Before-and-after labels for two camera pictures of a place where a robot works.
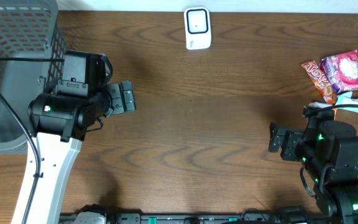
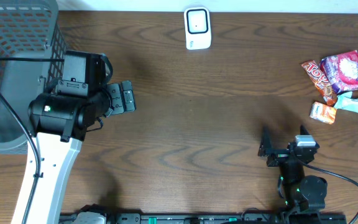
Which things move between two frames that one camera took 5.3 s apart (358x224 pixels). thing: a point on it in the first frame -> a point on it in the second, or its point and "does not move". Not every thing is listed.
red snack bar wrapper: (321, 82) does not move
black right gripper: (288, 144) -> (281, 156)
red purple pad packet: (345, 71) does not move
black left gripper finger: (117, 101) does not move
